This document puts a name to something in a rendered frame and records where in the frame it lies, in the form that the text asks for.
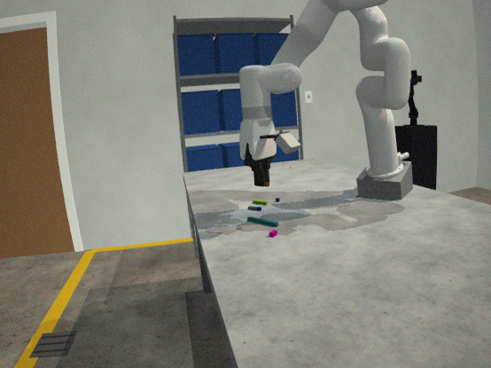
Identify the turquoise rod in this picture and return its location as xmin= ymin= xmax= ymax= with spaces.
xmin=247 ymin=216 xmax=278 ymax=227

